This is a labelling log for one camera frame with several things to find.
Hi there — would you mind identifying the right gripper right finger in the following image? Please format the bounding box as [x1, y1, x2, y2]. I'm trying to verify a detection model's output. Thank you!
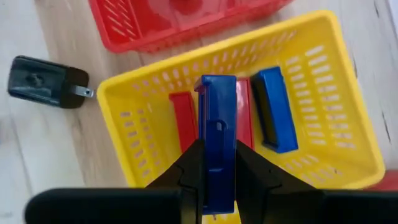
[233, 139, 398, 224]

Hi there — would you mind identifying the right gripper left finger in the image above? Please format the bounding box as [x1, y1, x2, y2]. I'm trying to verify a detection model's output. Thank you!
[24, 138, 206, 224]

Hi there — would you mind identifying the blue panel meter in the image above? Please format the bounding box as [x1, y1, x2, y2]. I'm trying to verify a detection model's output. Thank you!
[250, 66, 299, 154]
[194, 74, 239, 215]

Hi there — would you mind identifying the black charger with prongs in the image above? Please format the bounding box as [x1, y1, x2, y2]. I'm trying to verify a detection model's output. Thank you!
[7, 55, 95, 110]

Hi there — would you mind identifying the yellow plastic basket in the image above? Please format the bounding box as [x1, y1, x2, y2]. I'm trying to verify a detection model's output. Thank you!
[96, 9, 386, 224]

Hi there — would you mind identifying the red plastic basket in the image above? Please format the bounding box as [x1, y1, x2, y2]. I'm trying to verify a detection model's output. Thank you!
[88, 0, 295, 54]

